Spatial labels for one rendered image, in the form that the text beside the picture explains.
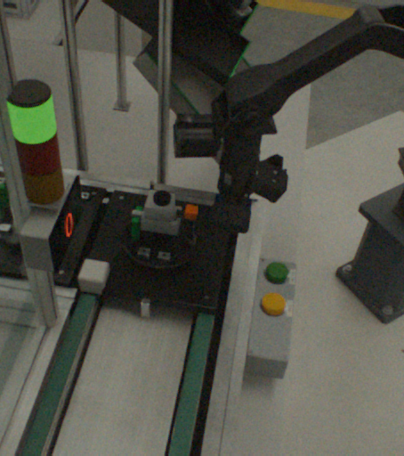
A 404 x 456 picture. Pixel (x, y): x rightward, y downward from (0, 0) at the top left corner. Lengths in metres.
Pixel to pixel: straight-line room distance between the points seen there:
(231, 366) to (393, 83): 2.64
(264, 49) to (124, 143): 2.12
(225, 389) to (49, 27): 1.28
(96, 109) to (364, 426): 0.98
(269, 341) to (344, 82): 2.48
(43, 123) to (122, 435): 0.50
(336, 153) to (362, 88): 1.84
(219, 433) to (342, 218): 0.62
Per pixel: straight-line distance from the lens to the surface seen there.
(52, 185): 0.80
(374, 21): 0.86
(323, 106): 3.21
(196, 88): 1.30
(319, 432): 1.11
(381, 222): 1.14
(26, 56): 1.84
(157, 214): 1.06
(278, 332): 1.07
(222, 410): 0.99
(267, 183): 0.98
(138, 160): 1.47
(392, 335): 1.25
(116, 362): 1.07
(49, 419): 1.00
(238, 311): 1.09
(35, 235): 0.82
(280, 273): 1.13
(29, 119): 0.73
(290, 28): 3.78
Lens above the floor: 1.84
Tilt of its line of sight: 48 degrees down
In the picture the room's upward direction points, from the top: 5 degrees clockwise
